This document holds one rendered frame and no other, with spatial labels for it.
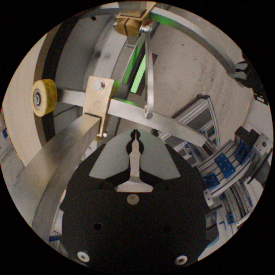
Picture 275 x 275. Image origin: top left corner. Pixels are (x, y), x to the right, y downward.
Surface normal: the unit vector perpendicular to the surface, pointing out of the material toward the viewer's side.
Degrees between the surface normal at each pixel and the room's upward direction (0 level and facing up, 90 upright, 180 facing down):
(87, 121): 90
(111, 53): 0
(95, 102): 0
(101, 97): 0
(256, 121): 90
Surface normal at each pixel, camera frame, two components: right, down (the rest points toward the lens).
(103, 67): -0.01, 0.53
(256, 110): -0.95, -0.27
